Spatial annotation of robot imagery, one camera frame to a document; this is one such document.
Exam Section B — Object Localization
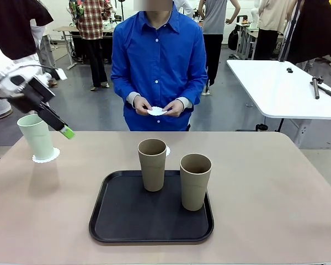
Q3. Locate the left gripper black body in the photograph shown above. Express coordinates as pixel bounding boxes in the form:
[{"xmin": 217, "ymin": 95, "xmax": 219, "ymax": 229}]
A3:
[{"xmin": 9, "ymin": 76, "xmax": 56, "ymax": 114}]

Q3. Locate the pale green tall cup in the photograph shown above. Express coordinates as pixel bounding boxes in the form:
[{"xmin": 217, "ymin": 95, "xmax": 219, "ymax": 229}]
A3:
[{"xmin": 17, "ymin": 114, "xmax": 55, "ymax": 160}]

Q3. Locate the brown tall cup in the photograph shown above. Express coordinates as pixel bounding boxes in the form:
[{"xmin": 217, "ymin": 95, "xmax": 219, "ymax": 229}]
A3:
[
  {"xmin": 137, "ymin": 139, "xmax": 167, "ymax": 192},
  {"xmin": 179, "ymin": 153, "xmax": 212, "ymax": 211}
]

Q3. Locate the person's left forearm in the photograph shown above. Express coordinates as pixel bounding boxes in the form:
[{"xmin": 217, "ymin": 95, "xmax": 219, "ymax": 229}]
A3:
[{"xmin": 176, "ymin": 74, "xmax": 207, "ymax": 110}]

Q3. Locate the person's right forearm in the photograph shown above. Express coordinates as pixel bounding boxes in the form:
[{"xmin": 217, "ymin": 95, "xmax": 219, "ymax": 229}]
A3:
[{"xmin": 111, "ymin": 74, "xmax": 141, "ymax": 107}]

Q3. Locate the person's right hand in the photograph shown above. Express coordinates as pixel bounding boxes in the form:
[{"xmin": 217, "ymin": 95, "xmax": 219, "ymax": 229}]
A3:
[{"xmin": 132, "ymin": 96, "xmax": 152, "ymax": 115}]

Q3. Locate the person's left hand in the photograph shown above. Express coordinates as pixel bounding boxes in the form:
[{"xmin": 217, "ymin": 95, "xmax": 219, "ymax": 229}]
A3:
[{"xmin": 164, "ymin": 98, "xmax": 185, "ymax": 118}]

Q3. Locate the person in grey trousers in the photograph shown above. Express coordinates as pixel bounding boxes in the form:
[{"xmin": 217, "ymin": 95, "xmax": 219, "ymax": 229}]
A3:
[{"xmin": 30, "ymin": 26, "xmax": 60, "ymax": 88}]

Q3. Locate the black rod with clamp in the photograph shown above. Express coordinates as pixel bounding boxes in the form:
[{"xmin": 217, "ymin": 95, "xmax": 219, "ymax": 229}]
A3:
[{"xmin": 310, "ymin": 76, "xmax": 324, "ymax": 100}]

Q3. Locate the person in black shirt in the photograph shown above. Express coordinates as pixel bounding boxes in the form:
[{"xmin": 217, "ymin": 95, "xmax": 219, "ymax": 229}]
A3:
[{"xmin": 0, "ymin": 0, "xmax": 56, "ymax": 83}]

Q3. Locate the grey desk with metal legs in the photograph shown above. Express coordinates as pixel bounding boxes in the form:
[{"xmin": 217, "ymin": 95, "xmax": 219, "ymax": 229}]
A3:
[{"xmin": 52, "ymin": 26, "xmax": 116, "ymax": 70}]

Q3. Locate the white folding table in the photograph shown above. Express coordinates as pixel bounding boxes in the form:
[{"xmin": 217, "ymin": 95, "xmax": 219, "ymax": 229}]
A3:
[{"xmin": 226, "ymin": 59, "xmax": 331, "ymax": 146}]

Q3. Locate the person in plaid shirt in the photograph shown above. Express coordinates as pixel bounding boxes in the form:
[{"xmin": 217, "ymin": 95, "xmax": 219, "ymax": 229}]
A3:
[{"xmin": 68, "ymin": 0, "xmax": 113, "ymax": 92}]

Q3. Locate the person in black clothes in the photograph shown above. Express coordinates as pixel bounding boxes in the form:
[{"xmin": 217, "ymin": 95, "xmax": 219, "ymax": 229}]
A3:
[{"xmin": 286, "ymin": 0, "xmax": 331, "ymax": 66}]

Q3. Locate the black tripod pole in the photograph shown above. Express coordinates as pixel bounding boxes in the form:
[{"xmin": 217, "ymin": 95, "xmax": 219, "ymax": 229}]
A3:
[{"xmin": 277, "ymin": 0, "xmax": 303, "ymax": 63}]

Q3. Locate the person in blue shirt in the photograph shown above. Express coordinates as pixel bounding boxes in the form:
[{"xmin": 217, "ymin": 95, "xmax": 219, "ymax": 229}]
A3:
[{"xmin": 110, "ymin": 0, "xmax": 209, "ymax": 132}]

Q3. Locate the black plastic tray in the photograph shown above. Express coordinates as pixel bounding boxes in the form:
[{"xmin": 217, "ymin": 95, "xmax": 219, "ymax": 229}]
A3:
[{"xmin": 88, "ymin": 170, "xmax": 215, "ymax": 243}]

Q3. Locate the person in beige top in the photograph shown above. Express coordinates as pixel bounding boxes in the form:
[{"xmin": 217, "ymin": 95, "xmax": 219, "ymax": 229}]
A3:
[{"xmin": 253, "ymin": 0, "xmax": 297, "ymax": 61}]

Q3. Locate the white desk row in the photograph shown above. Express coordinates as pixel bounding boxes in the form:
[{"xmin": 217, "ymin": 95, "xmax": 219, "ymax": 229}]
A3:
[{"xmin": 236, "ymin": 22, "xmax": 261, "ymax": 60}]

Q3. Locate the black bag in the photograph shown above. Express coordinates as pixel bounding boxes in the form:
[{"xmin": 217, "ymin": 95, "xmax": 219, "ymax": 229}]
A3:
[{"xmin": 227, "ymin": 27, "xmax": 241, "ymax": 51}]

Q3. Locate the person in grey top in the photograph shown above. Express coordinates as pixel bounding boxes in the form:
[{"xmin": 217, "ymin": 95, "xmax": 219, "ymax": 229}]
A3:
[{"xmin": 197, "ymin": 0, "xmax": 242, "ymax": 96}]

